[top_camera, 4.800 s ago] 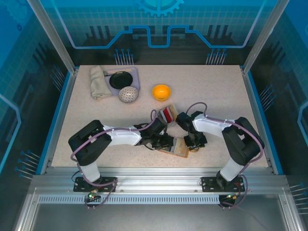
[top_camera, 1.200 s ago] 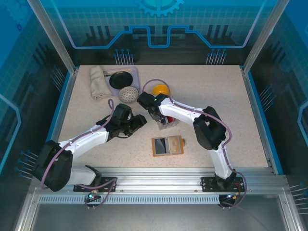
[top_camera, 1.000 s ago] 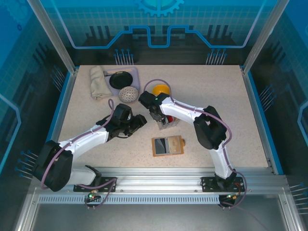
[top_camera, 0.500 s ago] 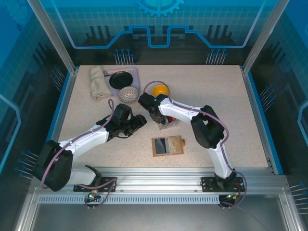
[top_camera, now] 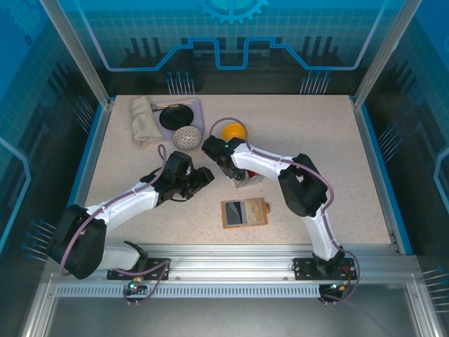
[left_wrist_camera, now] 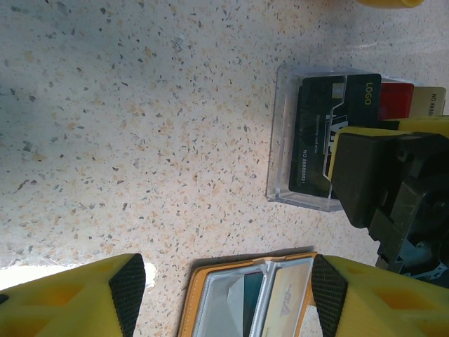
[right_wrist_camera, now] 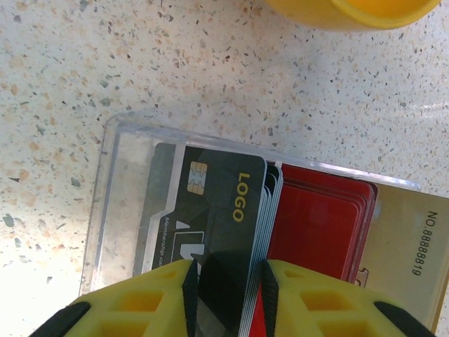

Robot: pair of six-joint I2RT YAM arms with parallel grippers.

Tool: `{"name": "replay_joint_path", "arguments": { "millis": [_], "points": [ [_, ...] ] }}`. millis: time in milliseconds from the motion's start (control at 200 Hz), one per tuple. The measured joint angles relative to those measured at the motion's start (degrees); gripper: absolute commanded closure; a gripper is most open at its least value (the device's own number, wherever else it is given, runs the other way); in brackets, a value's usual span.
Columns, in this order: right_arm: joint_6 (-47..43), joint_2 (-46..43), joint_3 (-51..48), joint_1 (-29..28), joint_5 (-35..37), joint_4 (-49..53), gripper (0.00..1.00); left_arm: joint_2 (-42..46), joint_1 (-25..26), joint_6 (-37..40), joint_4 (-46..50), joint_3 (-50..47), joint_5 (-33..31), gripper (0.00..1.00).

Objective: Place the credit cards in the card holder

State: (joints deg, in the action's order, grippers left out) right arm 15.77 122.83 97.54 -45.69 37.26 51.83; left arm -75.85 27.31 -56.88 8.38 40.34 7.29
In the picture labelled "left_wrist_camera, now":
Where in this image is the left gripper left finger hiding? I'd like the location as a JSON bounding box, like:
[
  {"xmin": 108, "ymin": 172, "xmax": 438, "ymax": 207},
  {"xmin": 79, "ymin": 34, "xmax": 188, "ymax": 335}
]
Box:
[{"xmin": 0, "ymin": 252, "xmax": 147, "ymax": 337}]

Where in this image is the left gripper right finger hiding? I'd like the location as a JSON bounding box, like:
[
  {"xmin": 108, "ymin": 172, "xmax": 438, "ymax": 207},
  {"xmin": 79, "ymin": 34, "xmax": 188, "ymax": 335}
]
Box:
[{"xmin": 310, "ymin": 254, "xmax": 449, "ymax": 337}]

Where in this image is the clear acrylic card box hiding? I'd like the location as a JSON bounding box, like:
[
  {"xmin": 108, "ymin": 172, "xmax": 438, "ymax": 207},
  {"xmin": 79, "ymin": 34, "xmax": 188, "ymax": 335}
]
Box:
[{"xmin": 264, "ymin": 65, "xmax": 449, "ymax": 213}]

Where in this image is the gold VIP card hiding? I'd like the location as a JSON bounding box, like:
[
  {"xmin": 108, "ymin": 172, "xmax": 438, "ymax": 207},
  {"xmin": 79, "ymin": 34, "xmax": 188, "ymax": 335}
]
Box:
[{"xmin": 259, "ymin": 260, "xmax": 314, "ymax": 337}]

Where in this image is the tan leather card holder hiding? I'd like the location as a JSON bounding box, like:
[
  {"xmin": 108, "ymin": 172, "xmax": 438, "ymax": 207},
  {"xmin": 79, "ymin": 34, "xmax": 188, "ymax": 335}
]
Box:
[{"xmin": 177, "ymin": 251, "xmax": 319, "ymax": 337}]

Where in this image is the gold card stack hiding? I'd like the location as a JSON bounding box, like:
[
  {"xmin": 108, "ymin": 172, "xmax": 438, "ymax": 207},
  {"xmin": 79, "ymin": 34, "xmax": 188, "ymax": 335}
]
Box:
[{"xmin": 410, "ymin": 86, "xmax": 448, "ymax": 119}]

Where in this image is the red card stack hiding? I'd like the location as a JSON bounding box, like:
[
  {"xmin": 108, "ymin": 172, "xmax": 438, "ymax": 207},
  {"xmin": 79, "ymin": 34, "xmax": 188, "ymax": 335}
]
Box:
[{"xmin": 378, "ymin": 81, "xmax": 415, "ymax": 122}]

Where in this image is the black card stack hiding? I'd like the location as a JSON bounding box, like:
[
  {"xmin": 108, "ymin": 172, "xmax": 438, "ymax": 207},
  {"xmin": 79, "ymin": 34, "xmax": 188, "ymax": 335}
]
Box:
[{"xmin": 287, "ymin": 72, "xmax": 382, "ymax": 197}]

